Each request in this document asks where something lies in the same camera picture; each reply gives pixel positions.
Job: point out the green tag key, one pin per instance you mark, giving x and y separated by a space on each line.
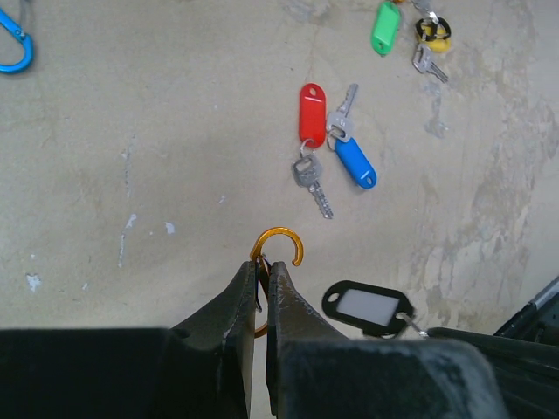
385 28

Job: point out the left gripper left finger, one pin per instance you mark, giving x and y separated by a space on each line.
200 368

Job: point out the blue tag key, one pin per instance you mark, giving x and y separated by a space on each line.
340 128

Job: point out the black S carabiner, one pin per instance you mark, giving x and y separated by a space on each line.
429 29

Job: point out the red tag key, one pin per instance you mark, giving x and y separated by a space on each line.
307 170

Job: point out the black tag key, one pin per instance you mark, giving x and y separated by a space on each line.
377 311

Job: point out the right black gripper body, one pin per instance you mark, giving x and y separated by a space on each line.
537 321

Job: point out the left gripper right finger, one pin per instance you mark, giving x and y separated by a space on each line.
314 371

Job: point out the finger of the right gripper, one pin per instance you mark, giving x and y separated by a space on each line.
526 372

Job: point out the yellow tag key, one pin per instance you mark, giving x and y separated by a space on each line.
423 58

